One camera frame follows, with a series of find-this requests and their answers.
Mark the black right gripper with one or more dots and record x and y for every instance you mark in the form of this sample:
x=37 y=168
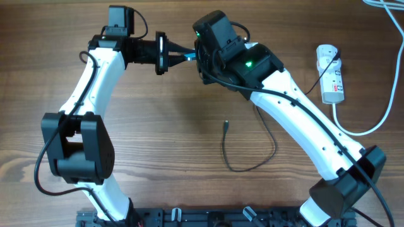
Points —
x=207 y=77

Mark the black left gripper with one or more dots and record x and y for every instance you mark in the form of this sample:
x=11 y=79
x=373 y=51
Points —
x=163 y=60

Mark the blue screen smartphone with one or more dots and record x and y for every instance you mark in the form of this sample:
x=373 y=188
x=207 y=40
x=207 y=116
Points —
x=190 y=56

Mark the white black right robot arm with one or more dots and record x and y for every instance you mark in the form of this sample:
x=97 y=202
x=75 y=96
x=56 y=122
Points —
x=347 y=169

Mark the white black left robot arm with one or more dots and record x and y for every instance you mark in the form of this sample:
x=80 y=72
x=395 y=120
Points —
x=77 y=144

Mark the white power strip socket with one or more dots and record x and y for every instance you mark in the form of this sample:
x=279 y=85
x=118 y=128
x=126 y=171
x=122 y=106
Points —
x=329 y=68

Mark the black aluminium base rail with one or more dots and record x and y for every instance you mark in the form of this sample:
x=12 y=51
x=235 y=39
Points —
x=275 y=216

